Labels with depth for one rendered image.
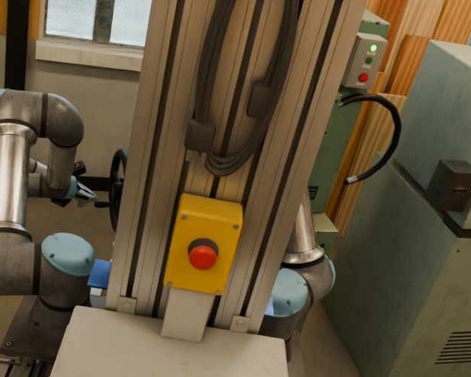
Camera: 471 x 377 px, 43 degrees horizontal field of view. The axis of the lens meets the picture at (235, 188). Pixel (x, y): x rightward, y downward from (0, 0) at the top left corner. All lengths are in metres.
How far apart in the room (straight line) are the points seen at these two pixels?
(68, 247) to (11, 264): 0.12
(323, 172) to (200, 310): 1.30
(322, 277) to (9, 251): 0.73
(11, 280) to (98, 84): 2.03
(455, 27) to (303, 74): 2.95
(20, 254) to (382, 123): 2.46
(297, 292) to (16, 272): 0.62
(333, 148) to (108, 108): 1.58
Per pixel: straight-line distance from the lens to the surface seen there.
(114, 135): 3.41
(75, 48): 3.14
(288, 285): 1.41
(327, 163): 2.11
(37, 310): 1.48
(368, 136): 3.44
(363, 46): 1.89
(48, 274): 1.37
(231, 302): 0.94
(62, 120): 1.59
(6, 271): 1.37
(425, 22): 3.61
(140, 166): 0.82
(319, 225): 2.16
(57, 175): 1.83
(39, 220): 3.28
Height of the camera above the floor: 1.89
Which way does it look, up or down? 29 degrees down
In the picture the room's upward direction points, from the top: 15 degrees clockwise
